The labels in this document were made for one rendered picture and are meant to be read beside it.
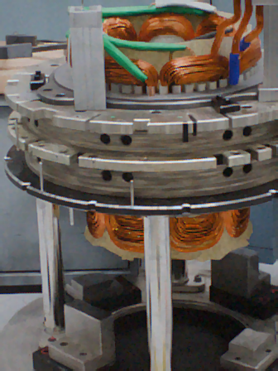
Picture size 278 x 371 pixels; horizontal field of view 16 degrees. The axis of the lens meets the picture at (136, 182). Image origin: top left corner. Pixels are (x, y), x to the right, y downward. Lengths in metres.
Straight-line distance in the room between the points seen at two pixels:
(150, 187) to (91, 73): 0.11
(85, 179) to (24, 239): 0.36
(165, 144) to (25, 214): 0.41
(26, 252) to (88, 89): 0.42
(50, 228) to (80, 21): 0.27
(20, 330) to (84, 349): 0.14
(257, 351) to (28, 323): 0.28
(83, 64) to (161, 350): 0.28
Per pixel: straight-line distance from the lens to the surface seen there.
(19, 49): 1.21
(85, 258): 1.28
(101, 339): 1.03
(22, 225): 1.27
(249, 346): 1.04
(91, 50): 0.90
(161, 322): 0.96
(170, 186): 0.90
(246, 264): 1.15
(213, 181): 0.91
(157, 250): 0.93
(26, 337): 1.15
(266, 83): 0.93
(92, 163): 0.90
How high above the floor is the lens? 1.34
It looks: 20 degrees down
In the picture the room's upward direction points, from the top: 2 degrees counter-clockwise
